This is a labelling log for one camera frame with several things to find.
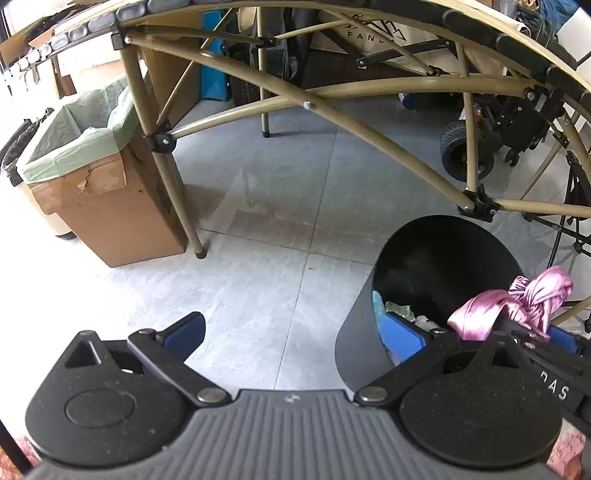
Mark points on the olive folding table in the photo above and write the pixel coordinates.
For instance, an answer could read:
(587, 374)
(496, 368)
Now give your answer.
(144, 92)

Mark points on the beige bin with black bag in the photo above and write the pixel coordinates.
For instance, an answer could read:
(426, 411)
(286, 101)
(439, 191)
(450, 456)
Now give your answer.
(41, 217)

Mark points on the black trash bin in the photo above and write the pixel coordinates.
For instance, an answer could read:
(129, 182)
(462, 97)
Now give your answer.
(355, 341)

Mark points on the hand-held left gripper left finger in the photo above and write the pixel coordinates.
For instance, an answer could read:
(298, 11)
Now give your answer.
(187, 330)

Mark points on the large brown cardboard box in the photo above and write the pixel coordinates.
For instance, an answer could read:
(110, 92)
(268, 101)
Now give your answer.
(171, 83)

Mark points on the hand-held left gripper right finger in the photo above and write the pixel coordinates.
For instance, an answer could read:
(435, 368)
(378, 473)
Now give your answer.
(401, 334)

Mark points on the light blue plush toy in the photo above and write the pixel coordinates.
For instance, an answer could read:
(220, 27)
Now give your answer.
(378, 307)

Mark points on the pink satin scrunchie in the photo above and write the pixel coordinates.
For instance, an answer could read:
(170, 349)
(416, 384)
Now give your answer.
(480, 316)

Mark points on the pink fluffy rug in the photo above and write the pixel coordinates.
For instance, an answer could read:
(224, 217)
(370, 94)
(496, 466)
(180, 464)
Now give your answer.
(572, 452)

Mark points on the black folding chair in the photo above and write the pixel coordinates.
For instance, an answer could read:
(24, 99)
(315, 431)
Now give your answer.
(577, 184)

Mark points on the blue flat box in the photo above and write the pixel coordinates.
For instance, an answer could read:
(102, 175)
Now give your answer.
(217, 69)

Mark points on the cardboard box with green liner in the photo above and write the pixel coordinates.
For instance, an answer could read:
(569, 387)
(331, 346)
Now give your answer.
(115, 217)

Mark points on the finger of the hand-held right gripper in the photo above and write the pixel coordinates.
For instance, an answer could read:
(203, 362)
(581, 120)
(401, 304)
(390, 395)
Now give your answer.
(564, 340)
(515, 332)

